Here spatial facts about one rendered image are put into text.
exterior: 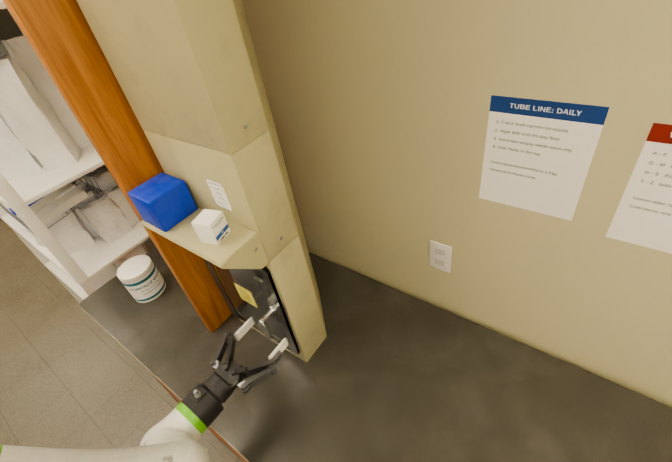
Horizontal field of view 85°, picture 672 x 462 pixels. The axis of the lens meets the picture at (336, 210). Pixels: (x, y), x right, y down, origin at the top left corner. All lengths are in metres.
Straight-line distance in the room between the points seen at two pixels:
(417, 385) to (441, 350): 0.14
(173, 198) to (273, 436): 0.71
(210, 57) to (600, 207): 0.83
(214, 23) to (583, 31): 0.63
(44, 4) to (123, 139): 0.30
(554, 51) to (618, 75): 0.11
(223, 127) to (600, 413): 1.16
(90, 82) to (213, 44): 0.38
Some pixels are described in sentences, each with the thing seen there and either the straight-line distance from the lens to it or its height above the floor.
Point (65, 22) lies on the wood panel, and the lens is 1.00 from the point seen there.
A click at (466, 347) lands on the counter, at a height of 0.94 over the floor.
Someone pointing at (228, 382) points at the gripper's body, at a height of 1.16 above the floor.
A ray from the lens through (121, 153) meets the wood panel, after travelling 1.05.
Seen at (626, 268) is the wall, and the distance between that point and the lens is 1.07.
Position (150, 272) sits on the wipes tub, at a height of 1.06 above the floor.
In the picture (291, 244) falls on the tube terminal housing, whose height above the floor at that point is 1.40.
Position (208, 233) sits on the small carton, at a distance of 0.85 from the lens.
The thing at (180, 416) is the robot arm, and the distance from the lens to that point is 1.04.
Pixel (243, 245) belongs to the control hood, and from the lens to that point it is 0.84.
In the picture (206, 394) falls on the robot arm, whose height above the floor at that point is 1.19.
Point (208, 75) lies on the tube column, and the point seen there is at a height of 1.86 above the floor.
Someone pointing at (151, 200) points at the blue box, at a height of 1.60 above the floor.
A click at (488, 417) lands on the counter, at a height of 0.94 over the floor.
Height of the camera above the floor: 2.04
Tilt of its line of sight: 38 degrees down
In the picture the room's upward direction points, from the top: 10 degrees counter-clockwise
